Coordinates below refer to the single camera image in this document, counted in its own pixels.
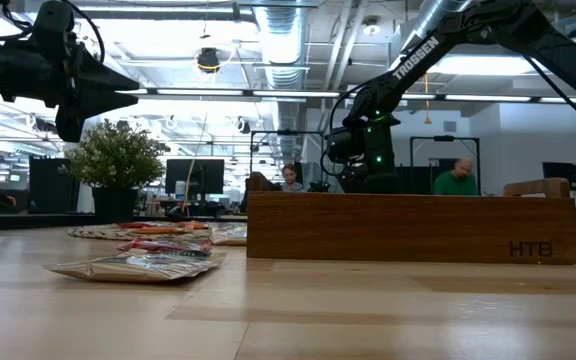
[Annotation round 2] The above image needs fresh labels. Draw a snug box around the black room divider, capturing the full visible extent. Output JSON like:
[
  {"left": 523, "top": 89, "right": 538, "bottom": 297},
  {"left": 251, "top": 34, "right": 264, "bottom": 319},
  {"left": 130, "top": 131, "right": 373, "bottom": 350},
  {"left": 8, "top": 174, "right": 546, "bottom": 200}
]
[{"left": 397, "top": 164, "right": 435, "bottom": 195}]

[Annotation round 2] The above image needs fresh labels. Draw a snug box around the round woven placemat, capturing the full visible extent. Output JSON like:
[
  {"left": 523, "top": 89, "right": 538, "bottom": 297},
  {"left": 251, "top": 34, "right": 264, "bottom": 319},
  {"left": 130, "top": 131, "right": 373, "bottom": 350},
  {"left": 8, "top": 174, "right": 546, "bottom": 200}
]
[{"left": 66, "top": 222, "right": 213, "bottom": 242}]

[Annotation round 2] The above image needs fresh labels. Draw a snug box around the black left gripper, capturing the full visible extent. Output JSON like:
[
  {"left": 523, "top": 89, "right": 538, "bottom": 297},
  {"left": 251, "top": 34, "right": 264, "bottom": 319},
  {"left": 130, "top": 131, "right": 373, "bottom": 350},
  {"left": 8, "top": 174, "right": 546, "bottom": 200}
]
[{"left": 42, "top": 43, "right": 140, "bottom": 144}]

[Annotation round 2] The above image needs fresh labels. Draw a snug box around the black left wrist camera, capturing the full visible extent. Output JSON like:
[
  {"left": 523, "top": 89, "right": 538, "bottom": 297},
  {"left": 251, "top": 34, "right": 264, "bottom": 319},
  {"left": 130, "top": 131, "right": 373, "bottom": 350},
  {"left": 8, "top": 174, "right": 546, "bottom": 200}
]
[{"left": 32, "top": 0, "right": 80, "bottom": 49}]

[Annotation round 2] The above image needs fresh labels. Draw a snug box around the wooden tea organiser box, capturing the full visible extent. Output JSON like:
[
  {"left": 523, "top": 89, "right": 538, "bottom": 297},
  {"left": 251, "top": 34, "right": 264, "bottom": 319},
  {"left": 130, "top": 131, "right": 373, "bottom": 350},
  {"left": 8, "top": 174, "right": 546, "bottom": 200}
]
[{"left": 246, "top": 171, "right": 576, "bottom": 266}]

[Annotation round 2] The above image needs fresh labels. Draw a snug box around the slanted silver ventilation duct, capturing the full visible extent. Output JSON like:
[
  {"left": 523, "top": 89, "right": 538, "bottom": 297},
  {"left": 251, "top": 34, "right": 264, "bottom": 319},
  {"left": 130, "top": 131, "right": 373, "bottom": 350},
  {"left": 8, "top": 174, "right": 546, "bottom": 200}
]
[{"left": 400, "top": 0, "right": 449, "bottom": 51}]

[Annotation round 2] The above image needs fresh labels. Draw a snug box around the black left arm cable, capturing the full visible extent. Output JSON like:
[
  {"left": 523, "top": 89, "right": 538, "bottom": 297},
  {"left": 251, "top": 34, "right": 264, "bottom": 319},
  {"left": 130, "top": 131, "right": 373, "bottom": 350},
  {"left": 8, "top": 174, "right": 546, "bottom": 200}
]
[{"left": 65, "top": 0, "right": 107, "bottom": 65}]

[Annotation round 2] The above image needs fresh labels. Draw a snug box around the yellow hanging cord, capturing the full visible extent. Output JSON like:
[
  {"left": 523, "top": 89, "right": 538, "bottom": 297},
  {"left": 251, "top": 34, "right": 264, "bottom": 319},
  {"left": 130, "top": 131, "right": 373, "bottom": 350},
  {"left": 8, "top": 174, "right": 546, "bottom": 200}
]
[{"left": 423, "top": 73, "right": 433, "bottom": 126}]

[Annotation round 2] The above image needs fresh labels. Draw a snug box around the small black monitor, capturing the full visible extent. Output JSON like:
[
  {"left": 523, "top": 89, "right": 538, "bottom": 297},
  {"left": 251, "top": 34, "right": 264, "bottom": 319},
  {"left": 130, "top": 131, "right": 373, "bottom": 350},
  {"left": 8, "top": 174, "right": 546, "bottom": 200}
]
[{"left": 541, "top": 161, "right": 576, "bottom": 192}]

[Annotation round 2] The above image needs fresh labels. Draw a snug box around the long ceiling light strip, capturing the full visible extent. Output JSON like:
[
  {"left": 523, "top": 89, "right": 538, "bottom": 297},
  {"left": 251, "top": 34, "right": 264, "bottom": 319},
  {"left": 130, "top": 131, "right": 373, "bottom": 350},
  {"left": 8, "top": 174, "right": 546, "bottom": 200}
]
[{"left": 115, "top": 87, "right": 576, "bottom": 105}]

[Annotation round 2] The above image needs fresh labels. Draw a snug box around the black aluminium table frame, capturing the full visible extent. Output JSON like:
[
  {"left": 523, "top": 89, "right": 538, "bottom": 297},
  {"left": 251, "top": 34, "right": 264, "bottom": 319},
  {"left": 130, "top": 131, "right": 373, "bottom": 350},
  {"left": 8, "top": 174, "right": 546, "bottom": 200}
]
[{"left": 0, "top": 212, "right": 249, "bottom": 232}]

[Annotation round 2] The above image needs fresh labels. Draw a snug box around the black ceiling device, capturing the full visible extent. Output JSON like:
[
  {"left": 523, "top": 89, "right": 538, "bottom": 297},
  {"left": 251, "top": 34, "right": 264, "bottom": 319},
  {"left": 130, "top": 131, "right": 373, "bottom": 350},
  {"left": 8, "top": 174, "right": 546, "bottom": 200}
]
[{"left": 196, "top": 46, "right": 221, "bottom": 75}]

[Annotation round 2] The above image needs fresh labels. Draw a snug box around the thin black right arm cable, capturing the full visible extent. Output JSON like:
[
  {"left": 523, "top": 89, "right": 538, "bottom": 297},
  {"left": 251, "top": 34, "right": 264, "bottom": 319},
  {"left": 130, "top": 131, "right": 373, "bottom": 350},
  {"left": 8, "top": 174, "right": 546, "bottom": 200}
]
[{"left": 520, "top": 52, "right": 576, "bottom": 144}]

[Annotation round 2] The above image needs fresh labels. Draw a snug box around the black computer monitor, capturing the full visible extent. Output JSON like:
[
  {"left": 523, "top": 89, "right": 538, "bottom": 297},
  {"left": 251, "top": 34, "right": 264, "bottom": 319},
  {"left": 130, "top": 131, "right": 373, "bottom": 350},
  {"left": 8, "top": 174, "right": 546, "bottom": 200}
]
[{"left": 164, "top": 158, "right": 226, "bottom": 204}]

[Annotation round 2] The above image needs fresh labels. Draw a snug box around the green plant in black pot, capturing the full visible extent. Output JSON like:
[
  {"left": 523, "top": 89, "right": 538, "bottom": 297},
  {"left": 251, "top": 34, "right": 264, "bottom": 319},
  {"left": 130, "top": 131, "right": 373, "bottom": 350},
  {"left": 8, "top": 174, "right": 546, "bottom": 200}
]
[{"left": 57, "top": 118, "right": 168, "bottom": 225}]

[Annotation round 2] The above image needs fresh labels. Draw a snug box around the thin hanging yellow cable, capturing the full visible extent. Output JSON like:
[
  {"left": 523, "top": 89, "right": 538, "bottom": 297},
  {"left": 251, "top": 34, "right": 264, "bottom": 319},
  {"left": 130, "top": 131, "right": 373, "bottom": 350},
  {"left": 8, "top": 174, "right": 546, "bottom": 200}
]
[{"left": 182, "top": 112, "right": 210, "bottom": 216}]

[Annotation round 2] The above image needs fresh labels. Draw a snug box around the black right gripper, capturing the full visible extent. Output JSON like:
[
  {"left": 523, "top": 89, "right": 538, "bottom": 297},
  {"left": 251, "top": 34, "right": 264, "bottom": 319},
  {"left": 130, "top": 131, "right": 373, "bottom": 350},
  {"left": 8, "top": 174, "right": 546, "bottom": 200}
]
[{"left": 340, "top": 168, "right": 403, "bottom": 195}]

